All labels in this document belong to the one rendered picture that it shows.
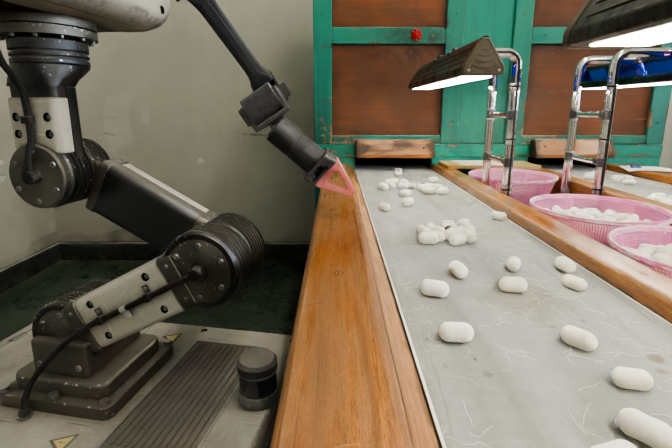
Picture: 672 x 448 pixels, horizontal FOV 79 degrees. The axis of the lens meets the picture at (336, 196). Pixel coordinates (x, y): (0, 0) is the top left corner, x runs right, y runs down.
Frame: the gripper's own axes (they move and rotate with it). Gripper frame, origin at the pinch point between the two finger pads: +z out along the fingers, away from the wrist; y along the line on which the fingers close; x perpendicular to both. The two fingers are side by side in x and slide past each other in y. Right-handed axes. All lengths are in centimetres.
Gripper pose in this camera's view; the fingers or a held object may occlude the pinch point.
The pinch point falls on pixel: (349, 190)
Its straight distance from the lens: 84.2
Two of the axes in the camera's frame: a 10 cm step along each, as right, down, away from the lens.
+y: -0.1, -2.5, 9.7
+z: 7.6, 6.3, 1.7
